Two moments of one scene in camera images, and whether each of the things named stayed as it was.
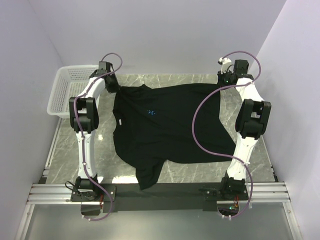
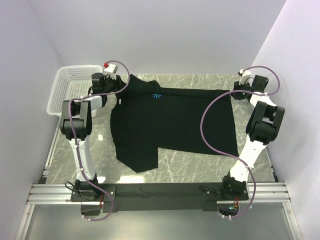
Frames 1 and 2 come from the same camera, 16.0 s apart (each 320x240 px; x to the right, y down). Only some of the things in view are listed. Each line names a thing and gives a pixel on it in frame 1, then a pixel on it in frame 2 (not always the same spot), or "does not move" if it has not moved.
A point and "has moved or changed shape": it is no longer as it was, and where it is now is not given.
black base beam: [174, 197] does not move
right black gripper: [220, 77] -> [237, 87]
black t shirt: [181, 123] has moved or changed shape
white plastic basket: [70, 81] does not move
